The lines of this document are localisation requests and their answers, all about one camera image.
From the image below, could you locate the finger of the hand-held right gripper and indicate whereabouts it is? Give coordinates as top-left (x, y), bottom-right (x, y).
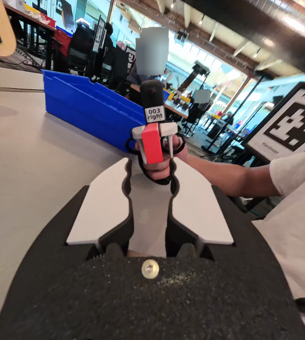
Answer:
top-left (159, 123), bottom-right (179, 158)
top-left (131, 125), bottom-right (147, 163)

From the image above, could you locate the person's right hand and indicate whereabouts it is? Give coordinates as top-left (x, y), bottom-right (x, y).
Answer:
top-left (135, 132), bottom-right (189, 182)

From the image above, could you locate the silver air duct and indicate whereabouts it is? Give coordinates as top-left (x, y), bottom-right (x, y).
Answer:
top-left (248, 0), bottom-right (305, 53)

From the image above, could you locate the red bar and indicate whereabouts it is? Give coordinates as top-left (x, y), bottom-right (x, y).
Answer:
top-left (141, 123), bottom-right (164, 165)

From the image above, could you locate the person's light clothing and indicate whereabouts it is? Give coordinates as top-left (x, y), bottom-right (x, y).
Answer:
top-left (251, 145), bottom-right (305, 340)

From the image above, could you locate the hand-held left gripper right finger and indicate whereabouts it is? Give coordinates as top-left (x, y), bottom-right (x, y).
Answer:
top-left (167, 157), bottom-right (234, 246)

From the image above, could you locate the person's right forearm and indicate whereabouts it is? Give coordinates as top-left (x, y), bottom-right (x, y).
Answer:
top-left (186, 154), bottom-right (282, 198)

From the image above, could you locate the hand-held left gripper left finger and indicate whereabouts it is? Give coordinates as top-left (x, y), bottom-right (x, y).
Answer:
top-left (66, 158), bottom-right (134, 246)

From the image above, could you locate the wooden background table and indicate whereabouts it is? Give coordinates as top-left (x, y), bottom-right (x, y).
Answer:
top-left (130, 84), bottom-right (190, 119)

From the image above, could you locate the framed marker sign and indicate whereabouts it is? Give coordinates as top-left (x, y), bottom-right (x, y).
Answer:
top-left (244, 82), bottom-right (305, 163)

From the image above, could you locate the blue plastic bin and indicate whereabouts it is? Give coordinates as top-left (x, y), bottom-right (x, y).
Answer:
top-left (41, 70), bottom-right (147, 153)

